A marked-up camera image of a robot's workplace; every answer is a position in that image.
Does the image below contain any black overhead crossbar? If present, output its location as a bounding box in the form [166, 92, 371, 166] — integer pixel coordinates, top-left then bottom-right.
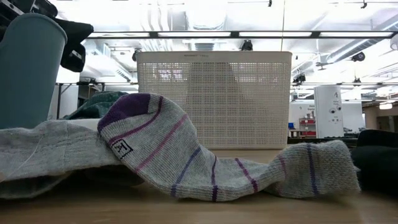
[86, 30, 398, 40]

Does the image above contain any teal green patterned cloth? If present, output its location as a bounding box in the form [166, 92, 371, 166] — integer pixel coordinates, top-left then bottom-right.
[62, 90, 130, 121]

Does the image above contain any small dark cloth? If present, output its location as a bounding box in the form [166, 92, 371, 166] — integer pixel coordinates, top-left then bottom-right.
[351, 129, 398, 194]

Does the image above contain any black aluminium table frame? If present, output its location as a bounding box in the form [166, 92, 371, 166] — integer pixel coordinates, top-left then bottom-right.
[286, 138, 358, 147]

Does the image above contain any plain grey sock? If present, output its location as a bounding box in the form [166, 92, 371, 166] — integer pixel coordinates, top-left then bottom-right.
[0, 119, 125, 200]

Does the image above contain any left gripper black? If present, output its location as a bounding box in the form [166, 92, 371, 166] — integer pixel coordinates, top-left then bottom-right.
[30, 0, 95, 72]

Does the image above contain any white perforated laundry basket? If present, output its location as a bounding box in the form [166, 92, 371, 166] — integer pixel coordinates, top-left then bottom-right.
[136, 51, 293, 151]

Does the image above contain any grey sock with purple stripes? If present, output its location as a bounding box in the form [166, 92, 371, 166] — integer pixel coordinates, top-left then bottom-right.
[97, 92, 361, 202]

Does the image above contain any teal plastic bin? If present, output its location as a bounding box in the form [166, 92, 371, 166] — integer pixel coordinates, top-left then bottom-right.
[0, 12, 68, 130]

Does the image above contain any thin hanging cable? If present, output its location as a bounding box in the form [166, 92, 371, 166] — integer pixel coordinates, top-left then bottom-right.
[280, 0, 285, 52]

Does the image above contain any red background shelf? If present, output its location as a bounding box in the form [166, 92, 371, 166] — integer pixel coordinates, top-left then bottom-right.
[298, 116, 317, 138]

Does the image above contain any dark background shelf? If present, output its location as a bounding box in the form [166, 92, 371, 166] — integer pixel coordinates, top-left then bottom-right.
[77, 85, 105, 100]

